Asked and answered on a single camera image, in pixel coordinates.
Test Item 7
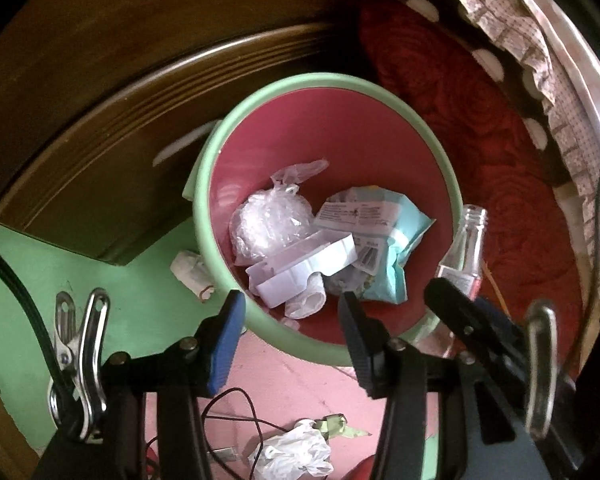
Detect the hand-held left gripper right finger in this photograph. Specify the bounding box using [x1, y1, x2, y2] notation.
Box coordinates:
[337, 291, 548, 480]

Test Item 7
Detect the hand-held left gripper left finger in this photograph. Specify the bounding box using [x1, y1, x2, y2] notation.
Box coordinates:
[32, 290, 247, 480]

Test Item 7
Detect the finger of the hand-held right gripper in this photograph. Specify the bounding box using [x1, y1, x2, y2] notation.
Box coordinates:
[424, 276, 486, 341]
[475, 297, 523, 341]

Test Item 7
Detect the small glass bottle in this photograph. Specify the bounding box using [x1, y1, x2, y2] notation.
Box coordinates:
[436, 204, 488, 306]

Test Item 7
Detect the white paper wad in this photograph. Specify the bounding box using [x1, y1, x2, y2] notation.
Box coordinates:
[170, 250, 216, 305]

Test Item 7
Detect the teal wet wipes packet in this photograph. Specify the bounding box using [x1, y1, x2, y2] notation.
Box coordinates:
[312, 186, 437, 305]

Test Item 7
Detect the translucent plastic tray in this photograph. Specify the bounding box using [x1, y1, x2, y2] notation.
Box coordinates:
[245, 230, 357, 309]

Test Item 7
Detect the red bucket with green rim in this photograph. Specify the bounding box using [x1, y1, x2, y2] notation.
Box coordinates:
[182, 72, 463, 367]

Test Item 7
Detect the metal spring clip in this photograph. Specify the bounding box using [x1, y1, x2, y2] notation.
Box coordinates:
[522, 299, 560, 442]
[47, 287, 112, 443]

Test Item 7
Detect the pink foam floor mat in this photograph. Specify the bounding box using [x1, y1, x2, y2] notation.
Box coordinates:
[145, 330, 456, 480]

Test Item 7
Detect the green folded paper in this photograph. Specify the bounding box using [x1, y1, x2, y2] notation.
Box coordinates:
[314, 412, 373, 440]

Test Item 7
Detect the green foam floor mat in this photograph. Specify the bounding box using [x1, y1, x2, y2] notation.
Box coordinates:
[0, 220, 251, 461]

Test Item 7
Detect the crumpled white plastic bag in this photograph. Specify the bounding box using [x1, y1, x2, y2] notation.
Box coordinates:
[248, 419, 335, 480]

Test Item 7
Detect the brown wooden furniture panel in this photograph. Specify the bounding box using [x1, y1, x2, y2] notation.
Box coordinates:
[0, 350, 46, 480]

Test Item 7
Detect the brown polka dot cloth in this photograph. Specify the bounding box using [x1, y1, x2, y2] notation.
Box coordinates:
[370, 0, 571, 186]

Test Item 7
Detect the brown wooden drawer cabinet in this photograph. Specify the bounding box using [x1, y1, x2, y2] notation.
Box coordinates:
[0, 0, 381, 267]

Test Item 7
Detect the thin power cable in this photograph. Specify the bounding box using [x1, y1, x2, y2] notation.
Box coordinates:
[200, 387, 291, 480]

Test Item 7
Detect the black braided cable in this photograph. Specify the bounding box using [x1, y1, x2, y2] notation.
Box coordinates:
[0, 240, 63, 401]

